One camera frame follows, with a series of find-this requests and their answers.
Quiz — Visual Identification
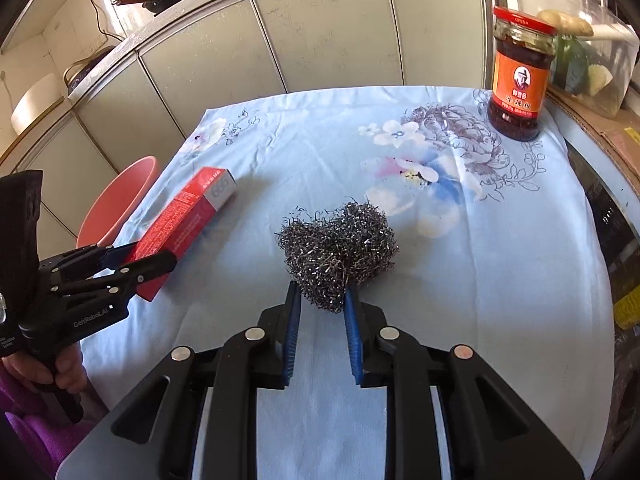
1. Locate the floral light blue tablecloth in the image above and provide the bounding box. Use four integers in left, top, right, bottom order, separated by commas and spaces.
80, 85, 616, 480

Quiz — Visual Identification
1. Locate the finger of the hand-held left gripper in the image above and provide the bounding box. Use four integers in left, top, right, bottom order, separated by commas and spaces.
50, 252, 178, 311
40, 242, 138, 281

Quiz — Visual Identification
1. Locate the brown cardboard sheet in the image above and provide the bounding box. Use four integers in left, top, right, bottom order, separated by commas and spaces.
547, 85, 640, 196

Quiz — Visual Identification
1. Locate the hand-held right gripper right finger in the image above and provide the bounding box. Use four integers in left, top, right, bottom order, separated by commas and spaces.
344, 284, 583, 480

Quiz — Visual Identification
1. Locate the ginger root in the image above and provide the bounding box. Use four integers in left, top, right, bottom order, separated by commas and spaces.
537, 8, 595, 37

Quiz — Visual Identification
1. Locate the person's left hand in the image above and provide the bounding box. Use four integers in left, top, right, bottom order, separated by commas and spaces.
2, 345, 87, 395

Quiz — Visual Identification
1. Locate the cabbage piece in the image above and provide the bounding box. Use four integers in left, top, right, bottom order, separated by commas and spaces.
587, 64, 615, 98

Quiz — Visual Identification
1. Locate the green bell pepper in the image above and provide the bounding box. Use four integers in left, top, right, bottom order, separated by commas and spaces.
550, 35, 591, 96

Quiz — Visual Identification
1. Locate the steel wool scourer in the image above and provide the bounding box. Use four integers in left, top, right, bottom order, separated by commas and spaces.
274, 200, 401, 315

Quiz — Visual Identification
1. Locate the clear plastic container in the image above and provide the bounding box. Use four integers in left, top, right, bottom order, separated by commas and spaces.
505, 0, 640, 121

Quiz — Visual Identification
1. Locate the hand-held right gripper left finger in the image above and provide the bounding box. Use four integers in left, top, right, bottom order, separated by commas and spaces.
57, 281, 302, 480

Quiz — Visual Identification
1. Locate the chili sauce glass jar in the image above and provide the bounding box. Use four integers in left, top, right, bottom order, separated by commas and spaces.
487, 5, 558, 142

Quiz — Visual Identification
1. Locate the power cable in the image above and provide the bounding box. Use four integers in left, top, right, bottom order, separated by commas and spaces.
85, 0, 123, 43

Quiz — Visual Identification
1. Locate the white rice cooker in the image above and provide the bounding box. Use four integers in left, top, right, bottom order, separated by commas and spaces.
10, 72, 63, 136

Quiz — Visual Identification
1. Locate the pink plastic bin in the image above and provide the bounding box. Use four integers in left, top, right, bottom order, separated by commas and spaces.
76, 156, 163, 251

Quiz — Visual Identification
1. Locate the metal storage rack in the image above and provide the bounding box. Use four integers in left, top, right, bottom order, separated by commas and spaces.
480, 0, 640, 480

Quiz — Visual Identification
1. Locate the white radish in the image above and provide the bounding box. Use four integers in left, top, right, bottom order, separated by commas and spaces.
590, 10, 640, 43

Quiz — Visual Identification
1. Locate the red and white box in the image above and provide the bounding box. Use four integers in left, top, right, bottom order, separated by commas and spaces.
121, 166, 237, 302

